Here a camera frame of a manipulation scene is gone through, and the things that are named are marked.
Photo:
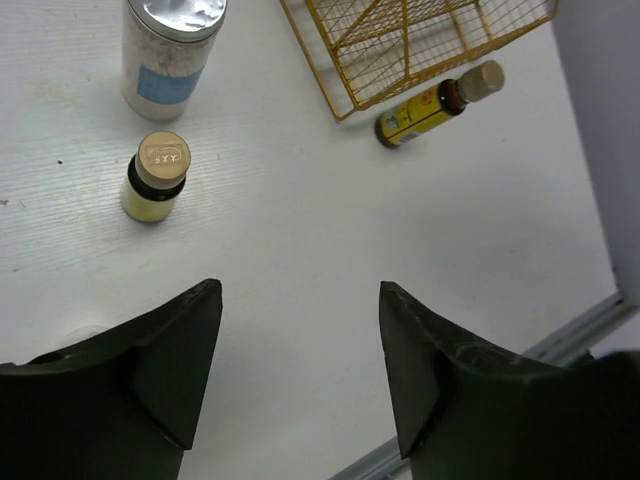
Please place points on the yellow wire basket rack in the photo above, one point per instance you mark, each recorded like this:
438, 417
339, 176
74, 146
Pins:
363, 53

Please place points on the right small yellow label bottle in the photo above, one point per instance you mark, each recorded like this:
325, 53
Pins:
437, 104

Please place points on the small yellow label bottle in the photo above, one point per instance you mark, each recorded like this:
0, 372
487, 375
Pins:
155, 177
437, 104

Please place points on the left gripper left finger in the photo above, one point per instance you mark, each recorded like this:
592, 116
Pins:
123, 404

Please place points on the left small yellow label bottle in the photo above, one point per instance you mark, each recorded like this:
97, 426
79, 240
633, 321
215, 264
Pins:
155, 177

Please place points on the white jar blue label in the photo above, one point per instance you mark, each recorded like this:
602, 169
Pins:
165, 48

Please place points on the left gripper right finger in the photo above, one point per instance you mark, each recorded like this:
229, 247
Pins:
500, 410

